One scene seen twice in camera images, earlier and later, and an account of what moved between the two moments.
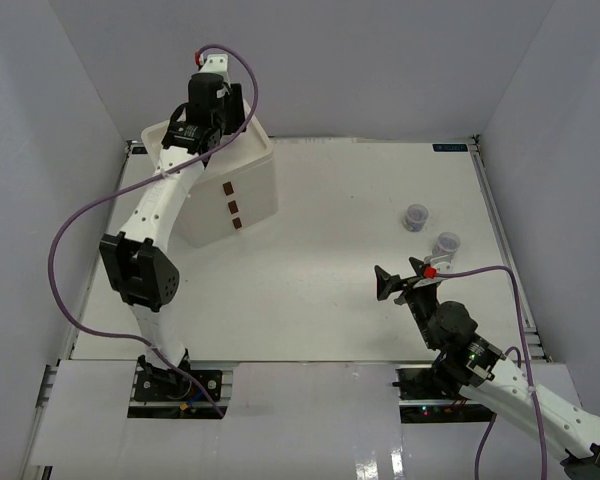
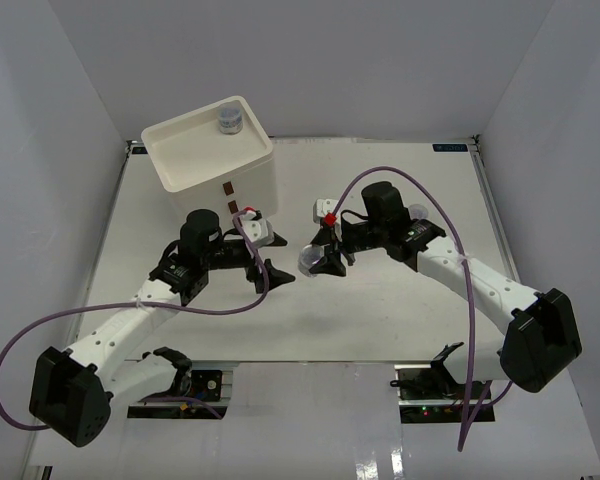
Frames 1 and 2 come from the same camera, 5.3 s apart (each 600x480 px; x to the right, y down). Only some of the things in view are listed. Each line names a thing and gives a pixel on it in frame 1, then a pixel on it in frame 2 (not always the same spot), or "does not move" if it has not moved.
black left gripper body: [220, 123] -> [225, 255]
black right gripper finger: [386, 283] -> [332, 264]
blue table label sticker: [450, 147] does not move
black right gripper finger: [417, 265] -> [325, 236]
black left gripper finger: [234, 115] -> [278, 241]
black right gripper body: [423, 302] -> [363, 236]
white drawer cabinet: [236, 188] does not move
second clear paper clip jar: [415, 217] does not move
